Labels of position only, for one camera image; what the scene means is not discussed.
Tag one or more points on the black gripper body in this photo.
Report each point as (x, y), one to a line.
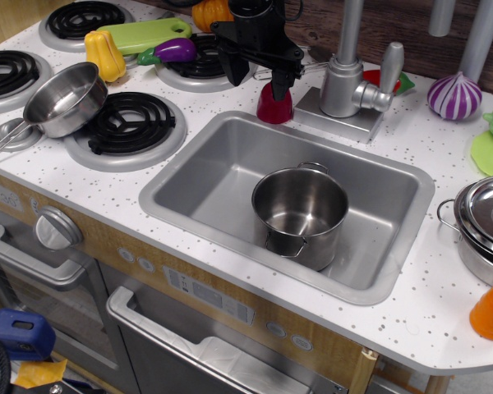
(262, 43)

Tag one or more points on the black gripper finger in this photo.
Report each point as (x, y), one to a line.
(279, 84)
(235, 67)

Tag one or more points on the red toy sweet potato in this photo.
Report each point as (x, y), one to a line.
(272, 111)

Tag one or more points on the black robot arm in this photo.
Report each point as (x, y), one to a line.
(253, 11)

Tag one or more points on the grey toy sink basin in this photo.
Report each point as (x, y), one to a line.
(206, 189)

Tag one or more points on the steel pot in sink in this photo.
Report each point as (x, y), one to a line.
(299, 214)

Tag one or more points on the steel pot with lid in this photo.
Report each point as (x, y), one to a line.
(470, 214)

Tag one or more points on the back right black burner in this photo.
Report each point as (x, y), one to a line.
(203, 75)

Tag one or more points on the black burner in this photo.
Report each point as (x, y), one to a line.
(132, 131)
(203, 75)
(65, 28)
(21, 74)

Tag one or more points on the purple toy eggplant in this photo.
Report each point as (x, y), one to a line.
(174, 50)

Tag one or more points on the orange toy pumpkin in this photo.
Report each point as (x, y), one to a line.
(206, 12)

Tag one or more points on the silver toy faucet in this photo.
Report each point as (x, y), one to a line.
(346, 104)

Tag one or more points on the green toy cutting board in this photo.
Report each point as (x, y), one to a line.
(136, 37)

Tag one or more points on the front right black burner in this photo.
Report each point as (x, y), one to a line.
(132, 131)

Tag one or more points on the yellow toy squash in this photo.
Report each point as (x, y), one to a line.
(102, 51)

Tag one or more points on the short grey pipe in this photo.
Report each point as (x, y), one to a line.
(441, 17)

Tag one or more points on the purple white toy onion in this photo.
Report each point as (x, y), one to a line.
(454, 97)

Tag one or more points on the back left black burner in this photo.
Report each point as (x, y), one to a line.
(65, 28)

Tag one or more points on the small grey round disc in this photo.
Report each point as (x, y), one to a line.
(24, 140)

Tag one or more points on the grey vertical pipe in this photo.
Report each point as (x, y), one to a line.
(479, 42)

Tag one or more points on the green toy lettuce leaf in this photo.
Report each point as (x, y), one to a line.
(482, 152)

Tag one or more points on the front left black burner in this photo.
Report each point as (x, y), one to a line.
(21, 74)

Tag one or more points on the grey oven knob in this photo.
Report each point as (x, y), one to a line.
(55, 231)

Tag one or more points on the grey dishwasher door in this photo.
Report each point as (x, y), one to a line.
(174, 349)

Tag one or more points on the blue clamp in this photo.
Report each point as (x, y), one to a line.
(26, 336)

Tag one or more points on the steel saucepan with handle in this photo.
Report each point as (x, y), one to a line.
(64, 103)

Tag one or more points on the grey oven door handle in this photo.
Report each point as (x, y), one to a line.
(67, 276)

